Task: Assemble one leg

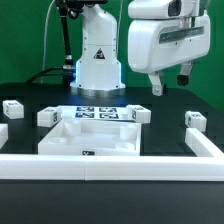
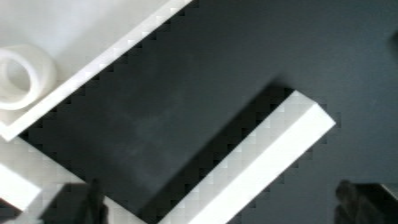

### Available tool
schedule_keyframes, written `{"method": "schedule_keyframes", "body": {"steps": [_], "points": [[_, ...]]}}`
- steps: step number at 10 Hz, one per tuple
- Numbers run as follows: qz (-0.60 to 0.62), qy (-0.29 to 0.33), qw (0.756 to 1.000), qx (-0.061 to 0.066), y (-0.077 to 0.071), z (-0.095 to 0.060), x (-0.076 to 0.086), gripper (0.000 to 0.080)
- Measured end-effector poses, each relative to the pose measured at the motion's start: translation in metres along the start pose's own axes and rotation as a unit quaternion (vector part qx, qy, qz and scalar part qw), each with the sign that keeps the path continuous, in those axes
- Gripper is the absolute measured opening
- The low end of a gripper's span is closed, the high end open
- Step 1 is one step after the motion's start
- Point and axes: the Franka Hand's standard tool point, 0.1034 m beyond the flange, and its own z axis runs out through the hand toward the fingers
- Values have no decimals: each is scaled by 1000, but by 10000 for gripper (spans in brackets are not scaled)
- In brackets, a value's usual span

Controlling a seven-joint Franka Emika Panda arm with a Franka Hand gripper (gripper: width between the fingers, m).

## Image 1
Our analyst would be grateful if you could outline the black camera pole with cables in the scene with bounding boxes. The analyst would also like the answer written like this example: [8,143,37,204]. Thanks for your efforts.
[26,0,108,87]

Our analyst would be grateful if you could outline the white square table top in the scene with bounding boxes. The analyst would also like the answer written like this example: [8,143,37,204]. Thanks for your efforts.
[38,119,141,156]

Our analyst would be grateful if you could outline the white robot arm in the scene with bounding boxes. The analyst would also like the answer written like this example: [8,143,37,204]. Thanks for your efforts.
[71,0,210,96]

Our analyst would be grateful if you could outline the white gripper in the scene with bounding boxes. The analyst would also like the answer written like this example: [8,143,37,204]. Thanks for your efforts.
[128,15,210,96]

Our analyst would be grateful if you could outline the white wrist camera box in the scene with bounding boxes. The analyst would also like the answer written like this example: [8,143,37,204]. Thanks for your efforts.
[128,0,200,19]

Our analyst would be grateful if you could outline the white fence obstacle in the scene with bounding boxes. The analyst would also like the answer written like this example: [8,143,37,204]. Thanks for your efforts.
[0,128,224,181]

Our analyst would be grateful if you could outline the sheet of fiducial markers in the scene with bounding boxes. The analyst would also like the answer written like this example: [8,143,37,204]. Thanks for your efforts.
[59,105,129,120]

